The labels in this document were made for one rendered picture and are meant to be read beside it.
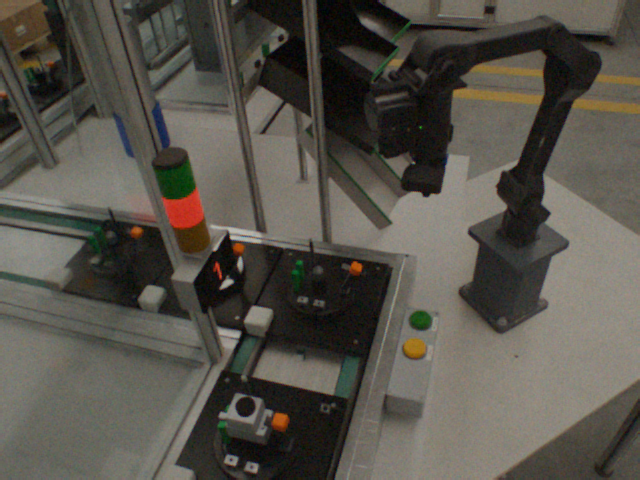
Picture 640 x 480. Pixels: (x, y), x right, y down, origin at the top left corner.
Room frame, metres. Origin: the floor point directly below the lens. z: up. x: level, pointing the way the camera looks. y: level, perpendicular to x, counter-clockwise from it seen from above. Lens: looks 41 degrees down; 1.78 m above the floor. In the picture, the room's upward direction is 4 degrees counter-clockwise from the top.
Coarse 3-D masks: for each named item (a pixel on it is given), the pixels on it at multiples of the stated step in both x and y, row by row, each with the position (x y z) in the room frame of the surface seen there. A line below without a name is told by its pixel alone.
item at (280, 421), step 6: (276, 414) 0.41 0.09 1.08; (282, 414) 0.41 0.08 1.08; (270, 420) 0.41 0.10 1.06; (276, 420) 0.40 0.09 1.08; (282, 420) 0.40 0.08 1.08; (288, 420) 0.40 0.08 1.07; (270, 426) 0.40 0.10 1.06; (276, 426) 0.39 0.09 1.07; (282, 426) 0.39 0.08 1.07; (282, 432) 0.39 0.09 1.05; (288, 432) 0.40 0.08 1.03; (282, 438) 0.39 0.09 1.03; (288, 438) 0.40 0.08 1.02; (282, 444) 0.40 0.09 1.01; (288, 444) 0.40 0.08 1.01
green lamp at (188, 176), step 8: (176, 168) 0.58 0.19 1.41; (184, 168) 0.58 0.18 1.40; (160, 176) 0.58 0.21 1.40; (168, 176) 0.57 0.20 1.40; (176, 176) 0.58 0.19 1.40; (184, 176) 0.58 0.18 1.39; (192, 176) 0.59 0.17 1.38; (160, 184) 0.58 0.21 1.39; (168, 184) 0.57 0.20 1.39; (176, 184) 0.57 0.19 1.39; (184, 184) 0.58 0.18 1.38; (192, 184) 0.59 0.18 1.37; (160, 192) 0.59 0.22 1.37; (168, 192) 0.57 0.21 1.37; (176, 192) 0.57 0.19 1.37; (184, 192) 0.58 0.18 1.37; (192, 192) 0.59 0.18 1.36
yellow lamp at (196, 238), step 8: (200, 224) 0.58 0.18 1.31; (176, 232) 0.58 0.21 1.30; (184, 232) 0.57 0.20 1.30; (192, 232) 0.57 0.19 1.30; (200, 232) 0.58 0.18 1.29; (208, 232) 0.60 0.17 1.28; (176, 240) 0.58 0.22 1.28; (184, 240) 0.57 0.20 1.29; (192, 240) 0.57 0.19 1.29; (200, 240) 0.58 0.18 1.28; (208, 240) 0.59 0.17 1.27; (184, 248) 0.58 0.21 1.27; (192, 248) 0.57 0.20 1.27; (200, 248) 0.58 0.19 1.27
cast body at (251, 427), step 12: (240, 396) 0.44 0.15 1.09; (240, 408) 0.41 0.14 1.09; (252, 408) 0.41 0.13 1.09; (264, 408) 0.43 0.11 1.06; (228, 420) 0.40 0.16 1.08; (240, 420) 0.40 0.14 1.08; (252, 420) 0.40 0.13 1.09; (264, 420) 0.41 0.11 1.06; (228, 432) 0.41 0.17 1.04; (240, 432) 0.40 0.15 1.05; (252, 432) 0.39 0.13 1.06; (264, 432) 0.39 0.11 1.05; (264, 444) 0.39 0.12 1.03
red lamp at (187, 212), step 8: (168, 200) 0.58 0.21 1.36; (176, 200) 0.57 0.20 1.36; (184, 200) 0.58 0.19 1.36; (192, 200) 0.58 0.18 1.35; (200, 200) 0.60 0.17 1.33; (168, 208) 0.58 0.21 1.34; (176, 208) 0.57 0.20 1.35; (184, 208) 0.57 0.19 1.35; (192, 208) 0.58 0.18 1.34; (200, 208) 0.59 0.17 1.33; (168, 216) 0.58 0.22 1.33; (176, 216) 0.57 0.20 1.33; (184, 216) 0.57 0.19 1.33; (192, 216) 0.58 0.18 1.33; (200, 216) 0.59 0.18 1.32; (176, 224) 0.58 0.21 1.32; (184, 224) 0.57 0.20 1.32; (192, 224) 0.58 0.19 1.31
